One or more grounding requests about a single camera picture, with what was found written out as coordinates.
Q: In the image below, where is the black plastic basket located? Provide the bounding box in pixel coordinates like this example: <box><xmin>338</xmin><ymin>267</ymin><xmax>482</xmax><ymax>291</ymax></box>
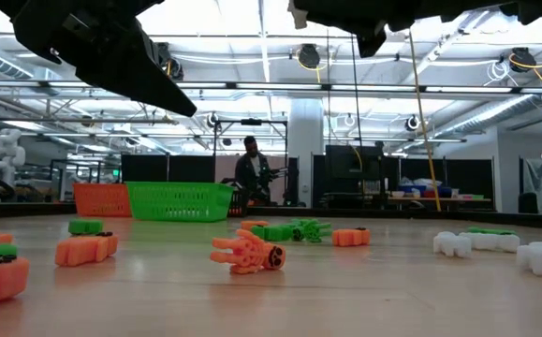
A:
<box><xmin>227</xmin><ymin>187</ymin><xmax>252</xmax><ymax>218</ymax></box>

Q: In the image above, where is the white building column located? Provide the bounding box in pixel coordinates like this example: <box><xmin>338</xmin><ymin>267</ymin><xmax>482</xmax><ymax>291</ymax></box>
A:
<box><xmin>288</xmin><ymin>97</ymin><xmax>326</xmax><ymax>207</ymax></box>

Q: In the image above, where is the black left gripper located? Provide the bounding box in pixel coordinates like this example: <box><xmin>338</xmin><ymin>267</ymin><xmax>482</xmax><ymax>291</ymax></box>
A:
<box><xmin>0</xmin><ymin>0</ymin><xmax>198</xmax><ymax>117</ymax></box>

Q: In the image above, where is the black hanging cable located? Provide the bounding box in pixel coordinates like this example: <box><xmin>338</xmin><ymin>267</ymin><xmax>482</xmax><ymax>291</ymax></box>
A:
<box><xmin>348</xmin><ymin>31</ymin><xmax>365</xmax><ymax>198</ymax></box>

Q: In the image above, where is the black partition panel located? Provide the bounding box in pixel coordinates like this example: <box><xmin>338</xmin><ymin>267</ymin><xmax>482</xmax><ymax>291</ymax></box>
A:
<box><xmin>120</xmin><ymin>154</ymin><xmax>216</xmax><ymax>183</ymax></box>
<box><xmin>399</xmin><ymin>157</ymin><xmax>495</xmax><ymax>200</ymax></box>

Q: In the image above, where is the black aluminium table frame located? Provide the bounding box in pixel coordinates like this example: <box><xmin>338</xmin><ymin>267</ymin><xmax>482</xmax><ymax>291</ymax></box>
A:
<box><xmin>0</xmin><ymin>200</ymin><xmax>542</xmax><ymax>230</ymax></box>

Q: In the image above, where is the person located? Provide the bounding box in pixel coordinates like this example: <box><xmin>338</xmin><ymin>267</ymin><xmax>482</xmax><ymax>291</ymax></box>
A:
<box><xmin>233</xmin><ymin>135</ymin><xmax>272</xmax><ymax>207</ymax></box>

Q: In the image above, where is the green plastic basket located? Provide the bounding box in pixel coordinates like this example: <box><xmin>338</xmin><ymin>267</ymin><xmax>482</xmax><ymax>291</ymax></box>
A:
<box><xmin>125</xmin><ymin>181</ymin><xmax>235</xmax><ymax>223</ymax></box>

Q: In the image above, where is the black equipment rack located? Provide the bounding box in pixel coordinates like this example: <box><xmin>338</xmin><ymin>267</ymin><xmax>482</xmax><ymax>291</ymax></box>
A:
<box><xmin>324</xmin><ymin>144</ymin><xmax>387</xmax><ymax>210</ymax></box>

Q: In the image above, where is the black chair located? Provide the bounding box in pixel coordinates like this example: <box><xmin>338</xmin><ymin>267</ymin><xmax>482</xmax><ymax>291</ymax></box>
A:
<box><xmin>518</xmin><ymin>191</ymin><xmax>539</xmax><ymax>215</ymax></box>

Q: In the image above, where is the yellow hanging cable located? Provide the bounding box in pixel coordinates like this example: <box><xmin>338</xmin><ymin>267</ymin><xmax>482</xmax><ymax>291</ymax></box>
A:
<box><xmin>406</xmin><ymin>28</ymin><xmax>443</xmax><ymax>212</ymax></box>

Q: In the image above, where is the orange plastic basket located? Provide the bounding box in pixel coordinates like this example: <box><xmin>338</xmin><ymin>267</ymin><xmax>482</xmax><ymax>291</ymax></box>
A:
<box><xmin>72</xmin><ymin>183</ymin><xmax>134</xmax><ymax>218</ymax></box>

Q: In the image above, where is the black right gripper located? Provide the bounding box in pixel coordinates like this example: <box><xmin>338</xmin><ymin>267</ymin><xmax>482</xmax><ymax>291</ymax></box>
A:
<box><xmin>300</xmin><ymin>0</ymin><xmax>501</xmax><ymax>58</ymax></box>

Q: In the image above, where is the wooden side table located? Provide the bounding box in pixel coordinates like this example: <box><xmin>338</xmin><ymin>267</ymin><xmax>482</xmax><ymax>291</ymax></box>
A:
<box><xmin>387</xmin><ymin>189</ymin><xmax>492</xmax><ymax>210</ymax></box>

